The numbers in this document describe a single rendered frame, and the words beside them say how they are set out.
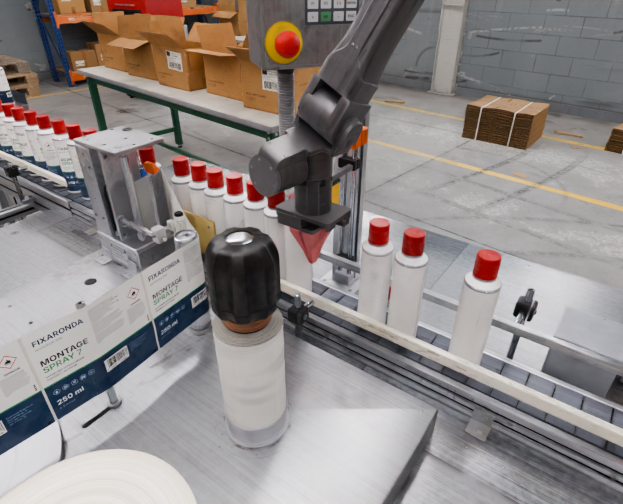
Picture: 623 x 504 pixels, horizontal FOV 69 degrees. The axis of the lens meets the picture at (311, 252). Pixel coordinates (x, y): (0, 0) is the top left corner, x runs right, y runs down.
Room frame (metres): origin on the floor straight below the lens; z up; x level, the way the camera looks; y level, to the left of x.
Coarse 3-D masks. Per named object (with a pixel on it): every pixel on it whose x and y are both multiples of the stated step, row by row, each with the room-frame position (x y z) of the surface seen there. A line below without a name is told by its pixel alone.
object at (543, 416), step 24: (312, 288) 0.72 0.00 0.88; (312, 312) 0.65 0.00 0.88; (432, 336) 0.59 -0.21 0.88; (432, 360) 0.53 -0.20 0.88; (480, 384) 0.48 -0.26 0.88; (528, 384) 0.48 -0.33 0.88; (552, 384) 0.48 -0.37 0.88; (528, 408) 0.43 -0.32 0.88; (576, 408) 0.43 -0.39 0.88; (600, 408) 0.43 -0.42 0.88; (576, 432) 0.39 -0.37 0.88
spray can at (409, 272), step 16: (416, 240) 0.57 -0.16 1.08; (400, 256) 0.58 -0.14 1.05; (416, 256) 0.58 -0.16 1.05; (400, 272) 0.57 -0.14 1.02; (416, 272) 0.57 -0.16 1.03; (400, 288) 0.57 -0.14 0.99; (416, 288) 0.57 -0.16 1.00; (400, 304) 0.57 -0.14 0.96; (416, 304) 0.57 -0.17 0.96; (400, 320) 0.57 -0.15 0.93; (416, 320) 0.57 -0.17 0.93
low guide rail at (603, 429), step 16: (288, 288) 0.68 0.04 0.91; (320, 304) 0.64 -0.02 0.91; (336, 304) 0.63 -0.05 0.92; (352, 320) 0.60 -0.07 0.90; (368, 320) 0.59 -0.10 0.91; (384, 336) 0.56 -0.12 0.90; (400, 336) 0.55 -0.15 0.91; (416, 352) 0.53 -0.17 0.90; (432, 352) 0.52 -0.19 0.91; (448, 352) 0.51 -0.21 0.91; (464, 368) 0.48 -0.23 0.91; (480, 368) 0.48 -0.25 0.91; (496, 384) 0.46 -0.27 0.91; (512, 384) 0.45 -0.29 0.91; (528, 400) 0.43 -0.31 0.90; (544, 400) 0.42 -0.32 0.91; (560, 416) 0.40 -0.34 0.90; (576, 416) 0.39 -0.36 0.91; (592, 416) 0.39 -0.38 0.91; (592, 432) 0.38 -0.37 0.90; (608, 432) 0.37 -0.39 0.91
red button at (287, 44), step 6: (288, 30) 0.74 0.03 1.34; (282, 36) 0.73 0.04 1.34; (288, 36) 0.73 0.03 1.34; (294, 36) 0.73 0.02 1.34; (276, 42) 0.73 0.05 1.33; (282, 42) 0.72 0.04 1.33; (288, 42) 0.73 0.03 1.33; (294, 42) 0.73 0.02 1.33; (276, 48) 0.73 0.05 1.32; (282, 48) 0.72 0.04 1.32; (288, 48) 0.73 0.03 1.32; (294, 48) 0.73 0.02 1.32; (282, 54) 0.73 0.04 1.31; (288, 54) 0.73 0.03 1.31; (294, 54) 0.73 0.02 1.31
